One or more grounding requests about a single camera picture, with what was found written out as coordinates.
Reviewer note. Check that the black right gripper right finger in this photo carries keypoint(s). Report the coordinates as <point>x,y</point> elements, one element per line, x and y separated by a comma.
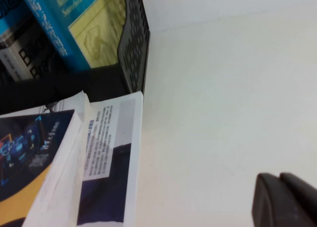
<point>304,199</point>

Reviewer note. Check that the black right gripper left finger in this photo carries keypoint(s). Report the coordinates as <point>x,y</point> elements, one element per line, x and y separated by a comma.
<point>270,207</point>

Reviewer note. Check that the white book with dark panel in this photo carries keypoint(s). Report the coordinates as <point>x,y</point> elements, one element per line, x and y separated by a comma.
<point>123,137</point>

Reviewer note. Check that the black mesh book stand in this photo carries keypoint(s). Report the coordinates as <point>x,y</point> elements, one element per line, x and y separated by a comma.
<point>133,38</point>

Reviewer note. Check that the white car suspension book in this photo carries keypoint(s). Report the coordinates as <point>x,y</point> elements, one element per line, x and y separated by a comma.
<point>73,103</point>

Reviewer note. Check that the blue mechanical design book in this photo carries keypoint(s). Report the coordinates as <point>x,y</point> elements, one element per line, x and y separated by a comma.
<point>62,26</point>

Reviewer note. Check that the blue and grey spined book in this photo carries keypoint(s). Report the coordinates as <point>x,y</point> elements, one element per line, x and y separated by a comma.
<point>15,58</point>

